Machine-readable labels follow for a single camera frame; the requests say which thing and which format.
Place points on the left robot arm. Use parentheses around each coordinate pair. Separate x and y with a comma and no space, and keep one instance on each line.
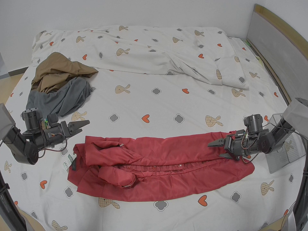
(24,148)

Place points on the bed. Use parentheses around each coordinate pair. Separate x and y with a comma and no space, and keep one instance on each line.
(156,97)

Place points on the brown garment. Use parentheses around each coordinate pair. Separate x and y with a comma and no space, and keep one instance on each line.
(57,66)

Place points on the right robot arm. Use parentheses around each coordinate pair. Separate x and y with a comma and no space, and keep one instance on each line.
(272,136)

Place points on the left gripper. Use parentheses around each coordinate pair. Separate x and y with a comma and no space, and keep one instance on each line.
(57,135)

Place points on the red shirt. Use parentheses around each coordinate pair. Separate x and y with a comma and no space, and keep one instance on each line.
(180,177)

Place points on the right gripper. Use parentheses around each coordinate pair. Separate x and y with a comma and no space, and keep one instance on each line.
(234,145)

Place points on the grey garment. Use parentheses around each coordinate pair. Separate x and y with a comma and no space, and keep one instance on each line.
(62,100)

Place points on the white printed quilt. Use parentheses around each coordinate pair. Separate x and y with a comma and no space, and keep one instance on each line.
(144,49)

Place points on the clear plastic box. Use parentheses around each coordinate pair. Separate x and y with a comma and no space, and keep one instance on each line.
(276,160)

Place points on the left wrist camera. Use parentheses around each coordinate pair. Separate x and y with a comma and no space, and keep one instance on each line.
(53,119)

